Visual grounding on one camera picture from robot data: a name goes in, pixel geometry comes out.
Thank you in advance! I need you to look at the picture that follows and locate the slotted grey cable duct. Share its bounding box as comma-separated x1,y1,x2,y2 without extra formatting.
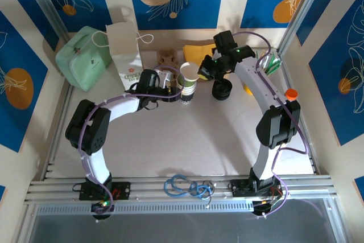
34,199,255,216

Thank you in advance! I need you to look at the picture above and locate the blue coiled cable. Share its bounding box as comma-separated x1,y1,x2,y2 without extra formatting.
163,174,214,200

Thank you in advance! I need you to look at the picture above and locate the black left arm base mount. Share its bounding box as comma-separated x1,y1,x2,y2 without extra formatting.
78,182,131,201

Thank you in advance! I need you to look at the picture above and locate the small brown teddy bear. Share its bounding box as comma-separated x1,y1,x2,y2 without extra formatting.
156,49,179,67

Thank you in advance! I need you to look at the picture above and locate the bundle of wrapped stirrers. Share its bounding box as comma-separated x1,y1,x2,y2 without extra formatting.
255,51,283,75

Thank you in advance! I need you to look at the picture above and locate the stack of black lids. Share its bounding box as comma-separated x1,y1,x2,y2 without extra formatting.
212,80,233,101

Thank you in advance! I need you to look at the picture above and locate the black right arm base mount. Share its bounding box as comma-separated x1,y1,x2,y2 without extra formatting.
229,179,285,198

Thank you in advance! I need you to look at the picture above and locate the green paper coffee cup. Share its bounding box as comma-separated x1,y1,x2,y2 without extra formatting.
179,62,200,89

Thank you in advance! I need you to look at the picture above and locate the aluminium side rail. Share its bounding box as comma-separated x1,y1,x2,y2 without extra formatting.
42,83,75,181
280,52,322,176

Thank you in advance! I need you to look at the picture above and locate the orange-capped white bottle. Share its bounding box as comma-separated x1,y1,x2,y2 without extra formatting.
285,88,299,102

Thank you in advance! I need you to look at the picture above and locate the mint green lunch bag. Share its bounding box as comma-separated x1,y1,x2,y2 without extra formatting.
55,26,113,92

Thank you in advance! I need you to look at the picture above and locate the white paper takeout bag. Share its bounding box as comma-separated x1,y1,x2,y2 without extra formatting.
91,20,154,92

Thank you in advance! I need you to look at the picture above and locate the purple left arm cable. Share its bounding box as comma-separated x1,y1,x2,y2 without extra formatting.
78,65,185,223

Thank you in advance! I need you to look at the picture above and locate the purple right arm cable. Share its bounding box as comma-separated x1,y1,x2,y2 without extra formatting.
231,31,312,218

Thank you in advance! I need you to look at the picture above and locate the stack of yellow napkins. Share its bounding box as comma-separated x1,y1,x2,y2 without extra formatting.
183,43,217,65

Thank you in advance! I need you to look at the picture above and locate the aluminium frame rail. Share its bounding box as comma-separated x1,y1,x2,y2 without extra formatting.
24,175,339,207

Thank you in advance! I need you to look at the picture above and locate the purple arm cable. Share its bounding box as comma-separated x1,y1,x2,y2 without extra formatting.
78,65,185,223
231,31,312,218

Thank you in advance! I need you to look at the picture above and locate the stack of paper cups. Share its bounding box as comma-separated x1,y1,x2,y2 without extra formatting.
176,73,198,106

